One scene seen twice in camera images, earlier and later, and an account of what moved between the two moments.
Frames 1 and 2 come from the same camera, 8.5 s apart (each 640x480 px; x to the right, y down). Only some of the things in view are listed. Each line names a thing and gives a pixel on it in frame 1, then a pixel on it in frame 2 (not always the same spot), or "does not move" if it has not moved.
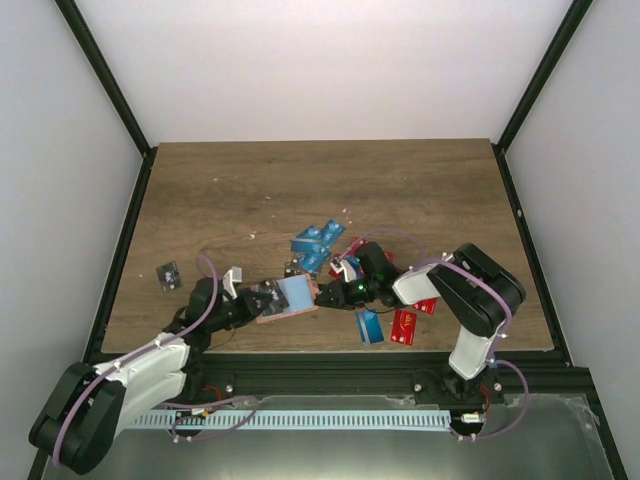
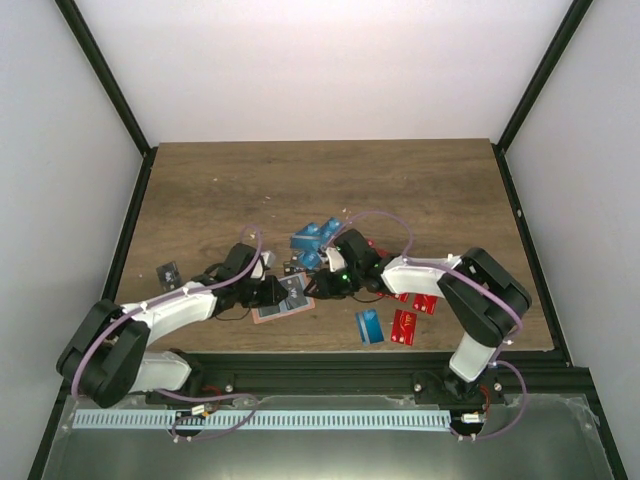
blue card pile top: (314, 244) does not move
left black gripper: (249, 297) -> (271, 294)
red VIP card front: (403, 327) does not move
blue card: (370, 326) does not move
